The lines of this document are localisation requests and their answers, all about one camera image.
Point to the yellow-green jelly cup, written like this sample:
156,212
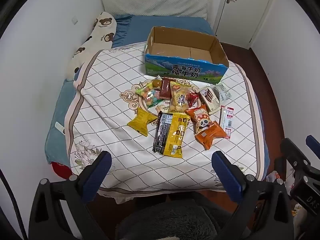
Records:
157,83

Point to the white plastic bag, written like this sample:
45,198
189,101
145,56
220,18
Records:
273,177

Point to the bear print pillow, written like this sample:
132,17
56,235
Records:
100,35

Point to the white diamond pattern quilt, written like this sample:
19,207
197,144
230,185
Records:
112,105

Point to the dark fuzzy clothing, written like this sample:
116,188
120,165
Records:
170,217

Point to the grey white pillow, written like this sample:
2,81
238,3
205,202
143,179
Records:
155,3

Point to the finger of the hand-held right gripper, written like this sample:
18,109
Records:
313,141
292,147

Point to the white door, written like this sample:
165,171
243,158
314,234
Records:
245,10

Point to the small yellow snack packet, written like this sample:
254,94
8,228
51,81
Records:
142,122

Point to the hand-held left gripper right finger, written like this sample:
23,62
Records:
226,172

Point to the red-brown snack packet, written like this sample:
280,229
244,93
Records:
165,88

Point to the small beige snack packet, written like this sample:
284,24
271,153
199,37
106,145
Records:
161,108

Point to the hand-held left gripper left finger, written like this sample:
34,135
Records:
96,177

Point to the white chocolate stick box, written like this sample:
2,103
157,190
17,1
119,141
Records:
210,102

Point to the plain orange snack packet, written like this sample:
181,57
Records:
210,136

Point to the printed cardboard box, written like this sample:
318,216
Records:
175,47

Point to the orange panda snack packet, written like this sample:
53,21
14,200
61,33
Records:
200,118

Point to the silver grey snack packet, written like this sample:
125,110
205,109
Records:
222,92

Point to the narrow white red packet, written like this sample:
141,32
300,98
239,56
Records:
227,120

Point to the teal plush blanket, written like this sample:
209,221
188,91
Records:
60,112

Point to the colourful candy ball bag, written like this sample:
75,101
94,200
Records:
150,95

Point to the small red snack packet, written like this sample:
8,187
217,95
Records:
193,98

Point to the large yellow black bag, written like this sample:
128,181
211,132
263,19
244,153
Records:
172,135

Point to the yellow-topped bun bag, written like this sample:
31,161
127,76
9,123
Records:
178,98

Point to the red object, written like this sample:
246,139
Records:
61,170

